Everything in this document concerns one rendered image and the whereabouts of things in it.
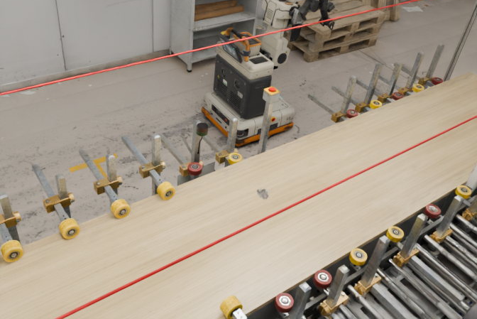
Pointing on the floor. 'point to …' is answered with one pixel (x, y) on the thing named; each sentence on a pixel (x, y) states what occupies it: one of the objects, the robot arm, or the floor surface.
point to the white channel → (472, 180)
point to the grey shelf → (177, 43)
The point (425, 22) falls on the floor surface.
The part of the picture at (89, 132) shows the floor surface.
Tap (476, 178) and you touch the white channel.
